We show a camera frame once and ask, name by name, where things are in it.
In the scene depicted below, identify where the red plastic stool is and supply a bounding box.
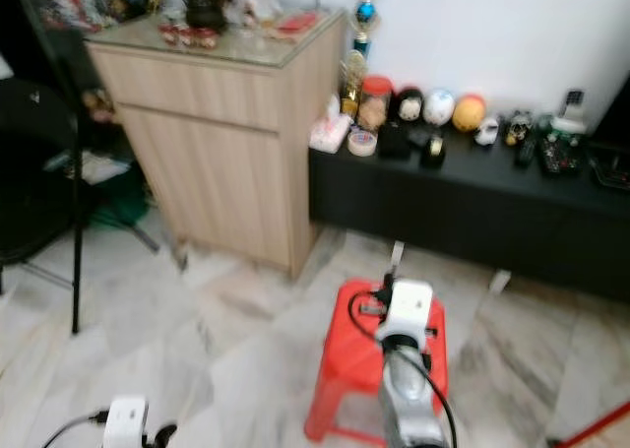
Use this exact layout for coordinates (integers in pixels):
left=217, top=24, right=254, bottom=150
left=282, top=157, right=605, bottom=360
left=303, top=279, right=450, bottom=447

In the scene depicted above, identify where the black stand pole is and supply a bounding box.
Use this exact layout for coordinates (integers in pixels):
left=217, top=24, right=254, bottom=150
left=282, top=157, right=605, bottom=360
left=70, top=34, right=83, bottom=334

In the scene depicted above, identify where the green bag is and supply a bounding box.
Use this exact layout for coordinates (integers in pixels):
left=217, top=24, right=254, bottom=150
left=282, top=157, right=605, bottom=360
left=94, top=167, right=149, bottom=230

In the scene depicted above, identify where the light wooden cabinet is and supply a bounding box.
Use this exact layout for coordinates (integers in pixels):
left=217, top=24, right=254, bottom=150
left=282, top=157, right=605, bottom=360
left=87, top=10, right=347, bottom=280

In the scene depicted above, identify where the black chair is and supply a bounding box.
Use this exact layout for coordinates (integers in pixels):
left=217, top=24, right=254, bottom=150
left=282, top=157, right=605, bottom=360
left=0, top=74, right=80, bottom=291

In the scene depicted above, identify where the clear tape roll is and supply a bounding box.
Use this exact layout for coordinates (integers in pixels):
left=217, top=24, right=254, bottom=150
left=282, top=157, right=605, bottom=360
left=347, top=128, right=379, bottom=158

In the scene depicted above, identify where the black box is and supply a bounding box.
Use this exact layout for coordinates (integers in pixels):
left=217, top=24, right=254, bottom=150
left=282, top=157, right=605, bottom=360
left=379, top=123, right=412, bottom=160

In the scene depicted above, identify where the black low bench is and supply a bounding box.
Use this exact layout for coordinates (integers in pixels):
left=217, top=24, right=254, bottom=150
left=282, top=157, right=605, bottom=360
left=307, top=121, right=630, bottom=301

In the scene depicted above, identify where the small black desk item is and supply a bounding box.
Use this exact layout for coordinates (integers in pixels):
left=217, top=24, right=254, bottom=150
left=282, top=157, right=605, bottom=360
left=418, top=133, right=446, bottom=166

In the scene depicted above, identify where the jar with red lid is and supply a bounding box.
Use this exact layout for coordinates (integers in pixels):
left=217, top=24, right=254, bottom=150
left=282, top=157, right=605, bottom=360
left=359, top=74, right=395, bottom=132

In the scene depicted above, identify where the small gold trophy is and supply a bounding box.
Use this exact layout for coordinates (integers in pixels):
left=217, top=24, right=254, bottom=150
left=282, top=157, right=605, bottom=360
left=340, top=52, right=367, bottom=116

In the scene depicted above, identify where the dark figurine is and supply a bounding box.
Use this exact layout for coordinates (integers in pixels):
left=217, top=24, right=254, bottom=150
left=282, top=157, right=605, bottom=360
left=185, top=0, right=229, bottom=32

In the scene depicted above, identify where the white round figurine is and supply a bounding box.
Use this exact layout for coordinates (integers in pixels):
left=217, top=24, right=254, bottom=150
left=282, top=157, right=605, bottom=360
left=423, top=89, right=456, bottom=126

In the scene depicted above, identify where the red flat booklet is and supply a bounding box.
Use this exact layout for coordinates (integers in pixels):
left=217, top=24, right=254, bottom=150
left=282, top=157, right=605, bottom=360
left=278, top=12, right=321, bottom=35

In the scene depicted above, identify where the flower bouquet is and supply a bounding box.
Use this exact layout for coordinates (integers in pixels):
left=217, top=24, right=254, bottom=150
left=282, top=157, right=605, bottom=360
left=44, top=0, right=149, bottom=31

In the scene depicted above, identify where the orange round figurine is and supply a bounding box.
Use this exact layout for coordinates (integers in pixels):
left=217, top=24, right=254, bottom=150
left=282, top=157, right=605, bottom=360
left=453, top=94, right=488, bottom=134

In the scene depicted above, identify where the small white toy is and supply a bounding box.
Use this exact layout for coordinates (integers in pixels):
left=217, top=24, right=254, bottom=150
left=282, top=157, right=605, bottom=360
left=474, top=116, right=501, bottom=146

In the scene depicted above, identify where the trophy with blue ball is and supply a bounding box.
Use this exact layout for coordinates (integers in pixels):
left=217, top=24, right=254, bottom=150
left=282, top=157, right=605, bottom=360
left=354, top=0, right=383, bottom=57

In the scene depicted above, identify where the black gold figurine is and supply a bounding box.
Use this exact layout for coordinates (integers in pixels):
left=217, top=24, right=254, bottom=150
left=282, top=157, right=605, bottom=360
left=504, top=111, right=535, bottom=146

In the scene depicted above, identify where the green jar white lid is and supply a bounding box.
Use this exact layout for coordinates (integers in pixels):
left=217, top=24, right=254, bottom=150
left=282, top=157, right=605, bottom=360
left=541, top=116, right=587, bottom=176

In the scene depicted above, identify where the grey phone handset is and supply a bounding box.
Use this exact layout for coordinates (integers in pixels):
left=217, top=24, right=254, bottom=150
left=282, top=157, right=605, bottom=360
left=561, top=89, right=587, bottom=122

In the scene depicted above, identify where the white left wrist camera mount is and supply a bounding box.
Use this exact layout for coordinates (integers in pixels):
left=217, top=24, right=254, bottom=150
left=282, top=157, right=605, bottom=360
left=103, top=397, right=149, bottom=448

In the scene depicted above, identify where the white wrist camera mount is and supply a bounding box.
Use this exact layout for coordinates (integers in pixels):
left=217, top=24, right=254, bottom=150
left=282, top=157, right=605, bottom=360
left=103, top=397, right=149, bottom=448
left=374, top=279, right=436, bottom=351

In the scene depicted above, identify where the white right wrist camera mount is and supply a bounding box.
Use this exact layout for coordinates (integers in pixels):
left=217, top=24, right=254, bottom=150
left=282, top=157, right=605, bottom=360
left=374, top=279, right=436, bottom=351

